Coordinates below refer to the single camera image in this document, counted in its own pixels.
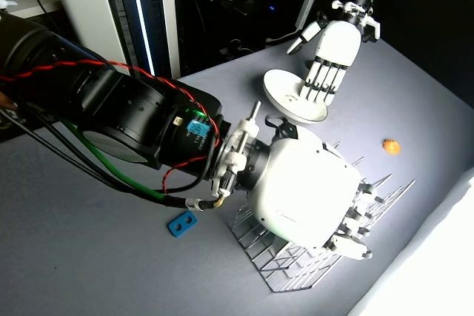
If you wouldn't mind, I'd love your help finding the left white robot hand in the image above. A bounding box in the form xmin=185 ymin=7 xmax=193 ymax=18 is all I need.
xmin=286 ymin=19 xmax=363 ymax=107

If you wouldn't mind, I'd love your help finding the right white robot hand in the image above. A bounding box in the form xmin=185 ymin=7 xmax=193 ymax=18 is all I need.
xmin=246 ymin=114 xmax=379 ymax=261

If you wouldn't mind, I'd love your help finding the white plate with dark rim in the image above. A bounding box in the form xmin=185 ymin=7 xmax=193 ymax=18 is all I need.
xmin=262 ymin=68 xmax=330 ymax=125

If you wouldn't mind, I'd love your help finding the white adapter box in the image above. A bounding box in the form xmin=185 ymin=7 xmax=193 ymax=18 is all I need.
xmin=295 ymin=0 xmax=320 ymax=30

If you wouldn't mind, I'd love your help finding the orange swirl cookie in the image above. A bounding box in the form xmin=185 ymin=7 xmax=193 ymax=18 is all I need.
xmin=382 ymin=138 xmax=402 ymax=156

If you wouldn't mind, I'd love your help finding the blue block with two holes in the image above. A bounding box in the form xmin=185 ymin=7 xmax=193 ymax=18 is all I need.
xmin=166 ymin=210 xmax=198 ymax=239

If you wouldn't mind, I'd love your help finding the metal wire rack shelf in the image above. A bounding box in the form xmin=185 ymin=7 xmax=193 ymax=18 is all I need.
xmin=229 ymin=141 xmax=417 ymax=294

